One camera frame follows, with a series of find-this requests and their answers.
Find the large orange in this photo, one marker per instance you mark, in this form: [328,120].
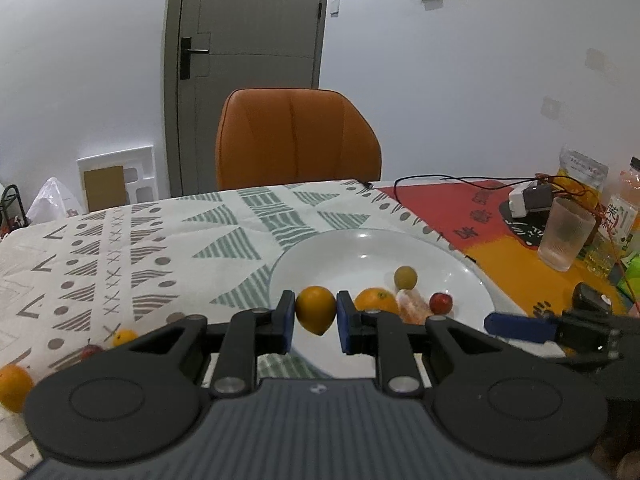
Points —
[15,387]
[376,301]

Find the dark red plum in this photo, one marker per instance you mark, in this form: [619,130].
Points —
[91,351]

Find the patterned tablecloth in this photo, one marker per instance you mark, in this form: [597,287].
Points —
[165,260]

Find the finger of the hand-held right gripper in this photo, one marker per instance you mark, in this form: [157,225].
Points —
[590,297]
[520,326]

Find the clear snack bag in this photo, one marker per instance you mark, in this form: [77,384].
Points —
[582,170]

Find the round green fruit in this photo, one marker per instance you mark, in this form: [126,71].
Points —
[405,277]

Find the red and orange table mat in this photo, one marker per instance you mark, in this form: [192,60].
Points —
[500,260]

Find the black shoe rack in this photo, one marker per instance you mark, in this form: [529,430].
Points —
[10,205]

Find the clear crumpled plastic bag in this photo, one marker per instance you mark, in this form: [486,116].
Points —
[50,200]

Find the white charger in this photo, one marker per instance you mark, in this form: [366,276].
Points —
[530,200]

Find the brown cardboard piece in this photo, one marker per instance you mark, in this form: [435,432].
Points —
[104,187]

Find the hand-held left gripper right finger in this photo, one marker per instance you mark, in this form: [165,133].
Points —
[344,322]

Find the grey door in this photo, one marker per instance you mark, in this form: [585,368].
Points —
[250,110]

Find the small red apple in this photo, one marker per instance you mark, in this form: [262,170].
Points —
[441,303]

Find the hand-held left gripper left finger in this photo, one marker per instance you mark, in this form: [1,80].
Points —
[289,320]

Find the yellow drink bottle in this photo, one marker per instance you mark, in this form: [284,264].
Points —
[622,210]

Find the small orange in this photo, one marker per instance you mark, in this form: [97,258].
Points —
[124,337]
[315,312]

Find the frosted glass cup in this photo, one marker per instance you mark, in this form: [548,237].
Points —
[565,235]

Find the white plate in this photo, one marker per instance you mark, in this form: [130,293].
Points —
[340,260]

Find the orange leather chair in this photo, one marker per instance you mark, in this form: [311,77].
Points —
[295,140]

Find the white foam packaging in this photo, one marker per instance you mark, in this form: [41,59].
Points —
[140,160]

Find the small white wall switch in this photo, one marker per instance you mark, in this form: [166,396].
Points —
[335,7]

